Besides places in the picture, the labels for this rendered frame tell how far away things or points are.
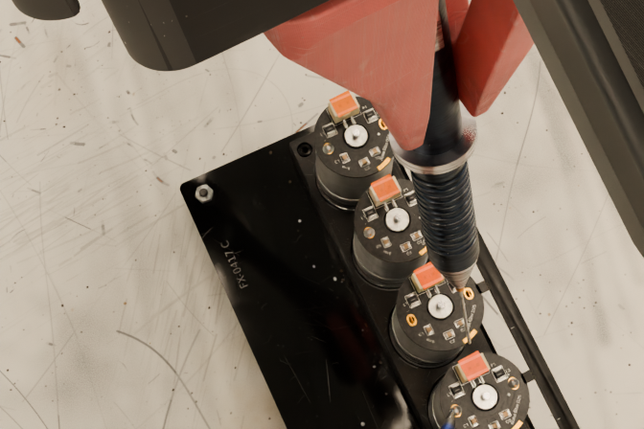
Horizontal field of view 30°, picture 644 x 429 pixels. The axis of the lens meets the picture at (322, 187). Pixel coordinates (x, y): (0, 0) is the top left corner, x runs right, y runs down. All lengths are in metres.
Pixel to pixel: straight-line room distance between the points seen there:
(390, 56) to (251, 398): 0.26
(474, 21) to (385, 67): 0.03
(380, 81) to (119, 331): 0.26
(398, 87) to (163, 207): 0.26
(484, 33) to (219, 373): 0.24
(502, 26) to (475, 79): 0.02
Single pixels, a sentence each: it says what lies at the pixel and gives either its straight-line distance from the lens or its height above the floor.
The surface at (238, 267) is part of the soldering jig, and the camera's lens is 0.40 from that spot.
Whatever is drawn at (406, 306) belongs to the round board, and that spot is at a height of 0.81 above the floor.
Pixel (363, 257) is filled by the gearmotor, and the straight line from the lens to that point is 0.36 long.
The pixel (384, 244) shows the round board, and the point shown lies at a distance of 0.35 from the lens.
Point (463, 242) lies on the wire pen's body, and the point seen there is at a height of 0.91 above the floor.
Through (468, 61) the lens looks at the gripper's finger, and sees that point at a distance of 0.20.
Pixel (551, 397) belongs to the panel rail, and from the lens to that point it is 0.35.
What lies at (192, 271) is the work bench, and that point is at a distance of 0.41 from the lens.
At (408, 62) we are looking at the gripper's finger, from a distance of 0.16.
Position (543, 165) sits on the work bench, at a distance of 0.42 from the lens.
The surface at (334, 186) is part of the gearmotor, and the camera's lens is 0.37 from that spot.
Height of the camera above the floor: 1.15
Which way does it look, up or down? 75 degrees down
